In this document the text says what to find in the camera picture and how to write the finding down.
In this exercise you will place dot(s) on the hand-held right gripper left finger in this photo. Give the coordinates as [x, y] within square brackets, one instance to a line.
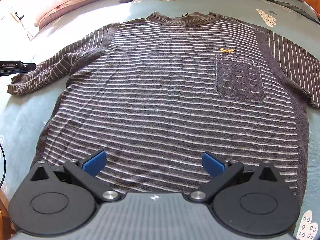
[93, 162]

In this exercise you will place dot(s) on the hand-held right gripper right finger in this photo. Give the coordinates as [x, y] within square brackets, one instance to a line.
[212, 163]

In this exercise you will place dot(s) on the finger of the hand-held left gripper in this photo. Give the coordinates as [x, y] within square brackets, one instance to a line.
[28, 67]

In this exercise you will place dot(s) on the grey striped sweater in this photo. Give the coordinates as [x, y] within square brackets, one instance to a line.
[162, 92]

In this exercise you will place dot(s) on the white power strip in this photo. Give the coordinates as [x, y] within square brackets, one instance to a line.
[17, 15]

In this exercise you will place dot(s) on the flat teal pillow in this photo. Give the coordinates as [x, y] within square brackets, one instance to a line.
[292, 6]

